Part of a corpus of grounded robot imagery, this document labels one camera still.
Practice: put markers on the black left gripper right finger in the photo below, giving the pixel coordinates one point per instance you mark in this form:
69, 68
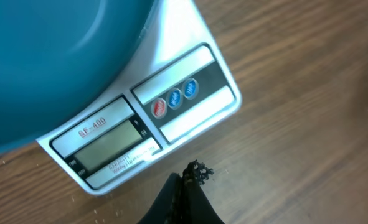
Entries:
195, 206

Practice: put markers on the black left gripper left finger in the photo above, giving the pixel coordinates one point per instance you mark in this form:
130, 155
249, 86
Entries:
166, 208

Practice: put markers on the white digital kitchen scale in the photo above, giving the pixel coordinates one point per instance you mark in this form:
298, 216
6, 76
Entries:
176, 86

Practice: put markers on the blue metal bowl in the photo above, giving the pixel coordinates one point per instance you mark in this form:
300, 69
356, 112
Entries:
58, 56

